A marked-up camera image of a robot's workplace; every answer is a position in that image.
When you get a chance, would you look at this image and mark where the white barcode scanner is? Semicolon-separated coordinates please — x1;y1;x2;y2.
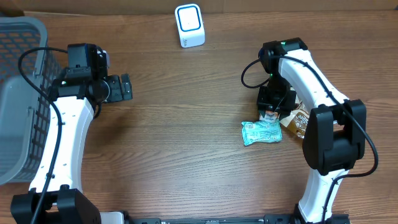
175;3;205;48

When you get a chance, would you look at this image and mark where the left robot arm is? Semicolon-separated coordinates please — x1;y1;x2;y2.
11;44;132;224

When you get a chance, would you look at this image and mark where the beige brown snack pouch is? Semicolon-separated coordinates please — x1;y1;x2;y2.
280;97;309;139

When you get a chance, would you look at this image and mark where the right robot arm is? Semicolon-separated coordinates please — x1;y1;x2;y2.
257;38;366;223

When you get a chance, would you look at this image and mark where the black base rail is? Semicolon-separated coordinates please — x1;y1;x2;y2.
130;213;351;224

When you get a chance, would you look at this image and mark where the orange small packet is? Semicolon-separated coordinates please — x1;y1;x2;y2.
259;110;279;123

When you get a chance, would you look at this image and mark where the teal long snack packet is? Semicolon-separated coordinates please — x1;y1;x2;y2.
241;120;282;146

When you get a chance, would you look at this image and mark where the grey plastic shopping basket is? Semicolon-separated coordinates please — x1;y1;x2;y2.
1;17;62;184

